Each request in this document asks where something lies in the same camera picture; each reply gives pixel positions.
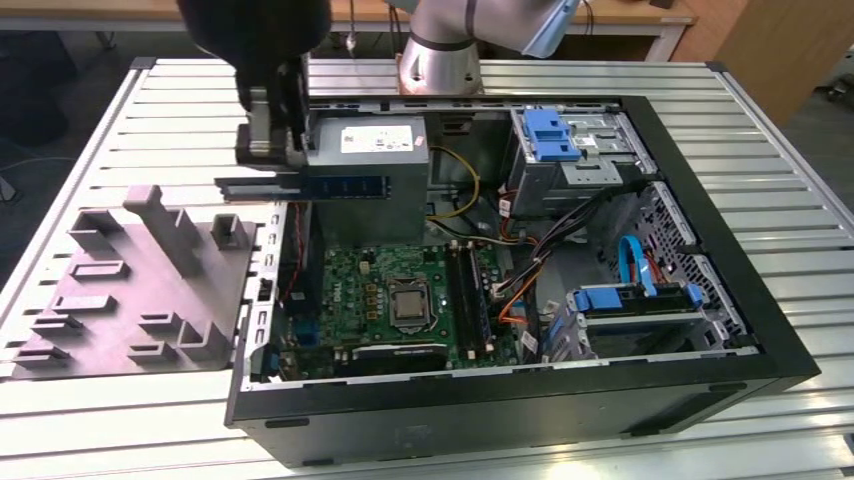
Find blue plastic drive latch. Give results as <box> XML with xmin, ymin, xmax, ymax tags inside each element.
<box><xmin>523</xmin><ymin>108</ymin><xmax>583</xmax><ymax>164</ymax></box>

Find green motherboard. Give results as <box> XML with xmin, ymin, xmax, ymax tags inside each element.
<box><xmin>276</xmin><ymin>242</ymin><xmax>528</xmax><ymax>381</ymax></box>

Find hard disk in blue carrier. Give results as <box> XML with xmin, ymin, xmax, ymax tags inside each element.
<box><xmin>565</xmin><ymin>282</ymin><xmax>703</xmax><ymax>317</ymax></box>

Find black PC case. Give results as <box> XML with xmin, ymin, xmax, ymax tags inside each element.
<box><xmin>222</xmin><ymin>93</ymin><xmax>821</xmax><ymax>470</ymax></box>

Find black cable bundle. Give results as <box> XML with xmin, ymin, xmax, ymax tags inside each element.
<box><xmin>492</xmin><ymin>187</ymin><xmax>645</xmax><ymax>301</ymax></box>

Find metal CPU socket cover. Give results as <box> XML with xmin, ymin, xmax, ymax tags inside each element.
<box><xmin>382</xmin><ymin>279</ymin><xmax>436</xmax><ymax>335</ymax></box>

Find grey metal drive cage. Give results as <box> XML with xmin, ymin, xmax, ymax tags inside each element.
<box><xmin>509</xmin><ymin>105</ymin><xmax>661</xmax><ymax>217</ymax></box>

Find grey parts rack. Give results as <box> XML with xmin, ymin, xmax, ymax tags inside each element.
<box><xmin>9</xmin><ymin>183</ymin><xmax>266</xmax><ymax>385</ymax></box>

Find black graphics card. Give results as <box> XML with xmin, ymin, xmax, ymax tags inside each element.
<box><xmin>336</xmin><ymin>341</ymin><xmax>449</xmax><ymax>376</ymax></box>

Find wooden cabinet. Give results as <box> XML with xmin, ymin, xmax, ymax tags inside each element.
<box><xmin>669</xmin><ymin>0</ymin><xmax>854</xmax><ymax>126</ymax></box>

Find yellow wire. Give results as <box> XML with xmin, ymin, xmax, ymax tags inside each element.
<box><xmin>428</xmin><ymin>144</ymin><xmax>483</xmax><ymax>220</ymax></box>

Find red orange wire bundle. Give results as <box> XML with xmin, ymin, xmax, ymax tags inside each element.
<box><xmin>493</xmin><ymin>185</ymin><xmax>540</xmax><ymax>247</ymax></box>

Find orange yellow red wires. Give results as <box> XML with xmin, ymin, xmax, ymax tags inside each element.
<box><xmin>497</xmin><ymin>294</ymin><xmax>535</xmax><ymax>332</ymax></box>

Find wooden desk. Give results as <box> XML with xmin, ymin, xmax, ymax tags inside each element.
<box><xmin>0</xmin><ymin>0</ymin><xmax>699</xmax><ymax>64</ymax></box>

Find grey power supply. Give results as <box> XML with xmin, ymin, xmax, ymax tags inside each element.
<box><xmin>302</xmin><ymin>115</ymin><xmax>433</xmax><ymax>247</ymax></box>

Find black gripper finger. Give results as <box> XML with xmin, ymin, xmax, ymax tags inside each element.
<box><xmin>276</xmin><ymin>54</ymin><xmax>313</xmax><ymax>177</ymax></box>

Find silver CPU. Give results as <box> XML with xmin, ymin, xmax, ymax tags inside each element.
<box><xmin>389</xmin><ymin>290</ymin><xmax>429</xmax><ymax>324</ymax></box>

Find black case fan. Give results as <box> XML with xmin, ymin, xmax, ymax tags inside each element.
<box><xmin>278</xmin><ymin>202</ymin><xmax>326</xmax><ymax>326</ymax></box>

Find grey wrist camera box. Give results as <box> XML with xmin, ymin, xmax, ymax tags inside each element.
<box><xmin>234</xmin><ymin>89</ymin><xmax>298</xmax><ymax>167</ymax></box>

